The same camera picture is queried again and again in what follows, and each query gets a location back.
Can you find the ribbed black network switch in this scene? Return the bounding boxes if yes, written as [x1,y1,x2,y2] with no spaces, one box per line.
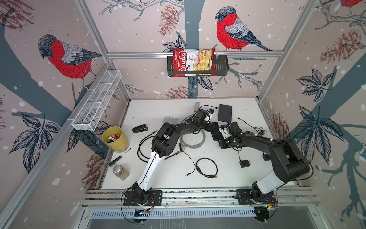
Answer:
[211,126,223,142]

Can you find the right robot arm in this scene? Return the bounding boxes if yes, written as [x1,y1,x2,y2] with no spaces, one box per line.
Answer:
[218,122,310,204]

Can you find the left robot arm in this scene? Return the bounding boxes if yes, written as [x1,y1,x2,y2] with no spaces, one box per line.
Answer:
[131,107,216,204]

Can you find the grey USB adapter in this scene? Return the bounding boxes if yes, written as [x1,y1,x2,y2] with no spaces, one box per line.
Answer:
[194,102,200,112]

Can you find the right black power adapter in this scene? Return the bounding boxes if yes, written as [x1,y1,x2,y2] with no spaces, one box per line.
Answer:
[238,150,250,168]

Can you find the black stapler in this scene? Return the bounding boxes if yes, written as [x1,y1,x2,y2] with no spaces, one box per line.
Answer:
[132,124,148,134]

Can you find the red chips bag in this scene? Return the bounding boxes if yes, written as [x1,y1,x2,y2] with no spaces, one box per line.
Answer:
[173,48,216,72]

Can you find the yellow cup with markers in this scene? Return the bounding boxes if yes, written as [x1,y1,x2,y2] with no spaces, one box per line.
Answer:
[102,127,129,152]

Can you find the glass jar with lid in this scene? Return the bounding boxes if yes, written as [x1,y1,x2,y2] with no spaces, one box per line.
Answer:
[113,165,130,180]

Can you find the grey coiled ethernet cable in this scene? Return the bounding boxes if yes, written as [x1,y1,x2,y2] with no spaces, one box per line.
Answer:
[178,114,206,149]

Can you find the white small network switch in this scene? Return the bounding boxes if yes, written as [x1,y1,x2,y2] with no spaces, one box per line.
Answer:
[163,115,178,125]

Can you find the black coiled short cable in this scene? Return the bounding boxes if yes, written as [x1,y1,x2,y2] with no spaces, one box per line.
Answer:
[195,157,218,179]

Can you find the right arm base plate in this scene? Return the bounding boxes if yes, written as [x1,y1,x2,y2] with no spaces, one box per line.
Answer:
[234,189,277,205]

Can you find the black wire wall basket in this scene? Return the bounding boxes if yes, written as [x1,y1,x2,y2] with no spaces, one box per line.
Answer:
[167,55,229,77]

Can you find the black handled screwdriver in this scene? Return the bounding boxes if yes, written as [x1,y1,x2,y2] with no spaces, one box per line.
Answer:
[108,148,131,167]

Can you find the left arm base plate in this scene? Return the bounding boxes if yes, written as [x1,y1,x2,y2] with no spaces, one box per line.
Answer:
[122,187,163,207]

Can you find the white mesh wall shelf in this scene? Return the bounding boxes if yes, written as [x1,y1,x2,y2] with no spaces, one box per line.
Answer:
[71,70,122,131]

